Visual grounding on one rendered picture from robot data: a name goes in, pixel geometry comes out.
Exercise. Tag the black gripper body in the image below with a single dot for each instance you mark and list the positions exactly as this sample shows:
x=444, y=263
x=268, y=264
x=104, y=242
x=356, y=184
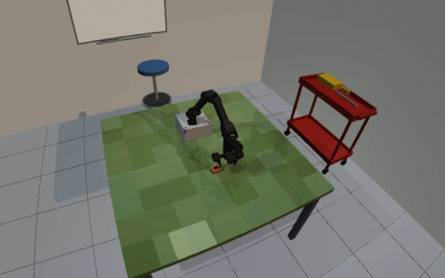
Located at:
x=217, y=157

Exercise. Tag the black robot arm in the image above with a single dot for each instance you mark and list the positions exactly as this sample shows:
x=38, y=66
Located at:
x=227, y=126

